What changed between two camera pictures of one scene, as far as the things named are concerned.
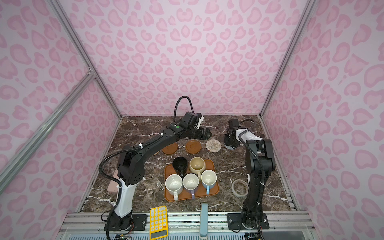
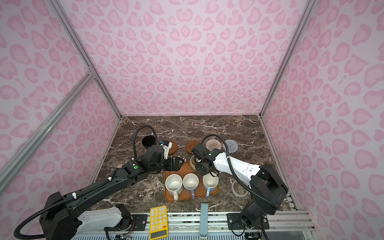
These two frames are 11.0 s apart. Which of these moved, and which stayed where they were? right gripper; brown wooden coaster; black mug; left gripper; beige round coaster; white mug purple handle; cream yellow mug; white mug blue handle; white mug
Moved: right gripper; black mug; left gripper
Stayed: beige round coaster; brown wooden coaster; white mug; white mug purple handle; white mug blue handle; cream yellow mug
